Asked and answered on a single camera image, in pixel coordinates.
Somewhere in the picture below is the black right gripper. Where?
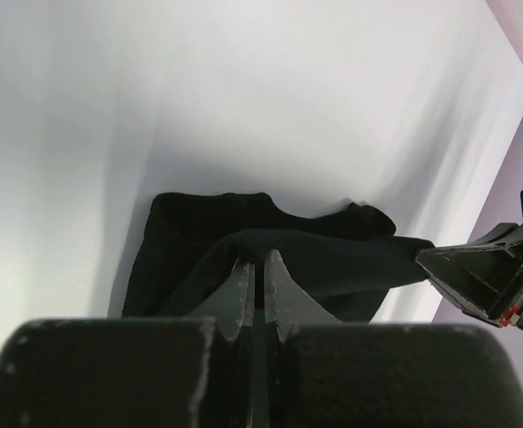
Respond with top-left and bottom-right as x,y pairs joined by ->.
416,191 -> 523,332

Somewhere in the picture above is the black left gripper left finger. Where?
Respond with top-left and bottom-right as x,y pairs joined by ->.
0,262 -> 255,427

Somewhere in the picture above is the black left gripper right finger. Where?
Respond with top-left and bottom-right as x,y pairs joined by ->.
265,251 -> 523,427

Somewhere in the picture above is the black t shirt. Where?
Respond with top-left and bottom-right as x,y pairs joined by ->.
122,193 -> 432,322

